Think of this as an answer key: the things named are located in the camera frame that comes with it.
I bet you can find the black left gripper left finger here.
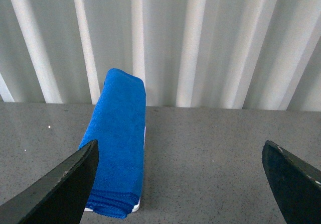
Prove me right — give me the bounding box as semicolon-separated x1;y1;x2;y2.
1;140;99;223

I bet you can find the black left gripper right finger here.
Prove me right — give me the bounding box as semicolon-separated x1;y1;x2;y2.
262;140;320;223

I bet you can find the blue microfiber cloth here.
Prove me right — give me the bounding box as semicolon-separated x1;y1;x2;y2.
79;68;146;218

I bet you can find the white cloth rack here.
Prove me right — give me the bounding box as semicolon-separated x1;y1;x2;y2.
83;126;147;212

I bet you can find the white pleated curtain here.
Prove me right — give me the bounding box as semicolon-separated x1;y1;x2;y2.
1;0;320;111

